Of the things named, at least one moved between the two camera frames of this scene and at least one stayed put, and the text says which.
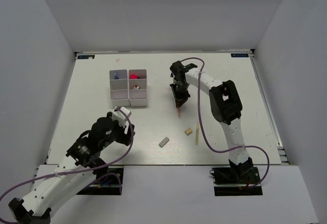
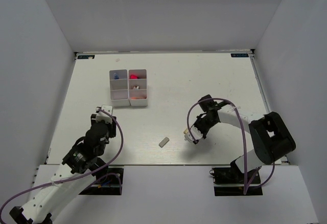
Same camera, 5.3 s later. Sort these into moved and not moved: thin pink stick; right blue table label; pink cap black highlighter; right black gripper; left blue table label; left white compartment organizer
Moved: right black gripper; thin pink stick
Not moved: pink cap black highlighter; left blue table label; right blue table label; left white compartment organizer
